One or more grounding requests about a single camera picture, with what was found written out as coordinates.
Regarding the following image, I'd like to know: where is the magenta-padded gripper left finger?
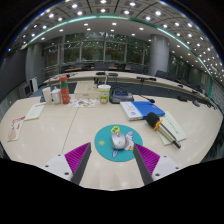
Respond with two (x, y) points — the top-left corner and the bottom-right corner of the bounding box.
(43, 142), (92, 186)

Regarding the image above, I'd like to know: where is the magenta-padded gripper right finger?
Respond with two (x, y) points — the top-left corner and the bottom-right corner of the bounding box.
(131, 143), (181, 187)

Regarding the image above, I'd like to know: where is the silver grey computer mouse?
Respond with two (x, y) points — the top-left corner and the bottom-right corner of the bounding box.
(110, 131), (126, 150)

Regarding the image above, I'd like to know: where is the round teal cartoon mouse pad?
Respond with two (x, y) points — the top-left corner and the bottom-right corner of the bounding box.
(94, 124), (144, 163)

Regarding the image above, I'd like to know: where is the white sheet of paper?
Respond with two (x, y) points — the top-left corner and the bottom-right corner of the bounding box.
(155, 110), (188, 146)

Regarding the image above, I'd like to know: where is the blue and white book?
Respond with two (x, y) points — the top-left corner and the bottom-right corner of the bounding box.
(119, 100), (166, 121)

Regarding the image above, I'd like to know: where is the colourful sticker sheet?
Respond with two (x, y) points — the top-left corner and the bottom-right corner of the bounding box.
(68, 98), (97, 109)

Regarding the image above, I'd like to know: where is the cream paper booklet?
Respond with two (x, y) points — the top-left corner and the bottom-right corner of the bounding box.
(24, 101), (47, 122)

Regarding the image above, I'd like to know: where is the white lidded ceramic mug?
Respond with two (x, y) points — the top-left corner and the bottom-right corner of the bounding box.
(50, 87), (63, 105)

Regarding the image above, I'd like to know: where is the red bottle with green band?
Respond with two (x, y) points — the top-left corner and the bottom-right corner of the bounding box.
(58, 75), (71, 105)

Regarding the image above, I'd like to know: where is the red and white printed leaflet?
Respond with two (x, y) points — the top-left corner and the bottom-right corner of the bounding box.
(7, 115), (27, 143)

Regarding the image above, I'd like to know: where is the stack of white paper cups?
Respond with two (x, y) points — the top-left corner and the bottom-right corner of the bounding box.
(41, 86), (53, 105)

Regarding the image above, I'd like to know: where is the black desk conference unit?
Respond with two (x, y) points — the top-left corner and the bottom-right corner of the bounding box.
(108, 87), (135, 105)

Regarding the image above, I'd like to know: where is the green printed paper cup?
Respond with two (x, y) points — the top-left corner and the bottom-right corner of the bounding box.
(97, 84), (112, 105)

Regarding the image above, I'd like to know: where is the white standing appliance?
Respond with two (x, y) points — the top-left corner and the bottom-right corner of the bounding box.
(29, 77), (39, 93)

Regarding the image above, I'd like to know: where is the grey box appliance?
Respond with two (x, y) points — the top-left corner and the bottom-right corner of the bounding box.
(18, 83), (33, 99)

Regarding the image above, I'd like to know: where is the curved beige conference table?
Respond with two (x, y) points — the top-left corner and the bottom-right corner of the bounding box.
(43, 70), (218, 109)

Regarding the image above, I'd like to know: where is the group of dark office chairs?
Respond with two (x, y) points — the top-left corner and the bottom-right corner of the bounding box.
(59, 62), (201, 88)

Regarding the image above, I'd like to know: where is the group of ceiling lights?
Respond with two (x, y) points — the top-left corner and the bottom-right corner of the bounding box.
(6, 0), (224, 76)

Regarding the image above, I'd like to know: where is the black microphone with yellow ring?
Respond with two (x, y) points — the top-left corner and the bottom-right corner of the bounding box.
(145, 111), (182, 150)

